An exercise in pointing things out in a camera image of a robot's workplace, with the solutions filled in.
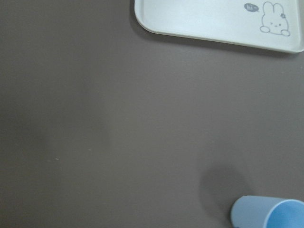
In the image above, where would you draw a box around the blue plastic cup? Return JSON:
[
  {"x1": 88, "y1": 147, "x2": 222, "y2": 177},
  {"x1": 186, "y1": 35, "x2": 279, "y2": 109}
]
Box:
[{"x1": 230, "y1": 196, "x2": 304, "y2": 228}]

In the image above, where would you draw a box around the cream rabbit tray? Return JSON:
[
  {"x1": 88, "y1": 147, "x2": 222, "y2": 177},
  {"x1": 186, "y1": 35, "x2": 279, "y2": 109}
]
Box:
[{"x1": 134, "y1": 0, "x2": 304, "y2": 53}]

